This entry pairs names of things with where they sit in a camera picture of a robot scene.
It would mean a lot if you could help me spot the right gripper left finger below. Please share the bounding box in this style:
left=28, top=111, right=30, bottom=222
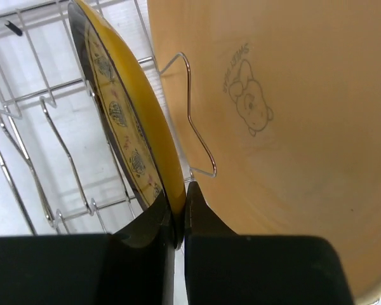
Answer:
left=0, top=195, right=174, bottom=304

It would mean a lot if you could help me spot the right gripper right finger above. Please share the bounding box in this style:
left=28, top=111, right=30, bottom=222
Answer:
left=184, top=182, right=354, bottom=304

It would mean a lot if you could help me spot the yellow wooden plate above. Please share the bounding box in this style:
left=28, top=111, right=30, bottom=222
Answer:
left=147, top=1, right=381, bottom=304

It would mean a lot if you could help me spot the small brown plate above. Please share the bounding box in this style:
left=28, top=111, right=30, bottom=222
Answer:
left=68, top=1, right=186, bottom=248

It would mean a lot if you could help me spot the wire dish rack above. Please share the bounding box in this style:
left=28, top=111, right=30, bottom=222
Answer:
left=0, top=1, right=217, bottom=236

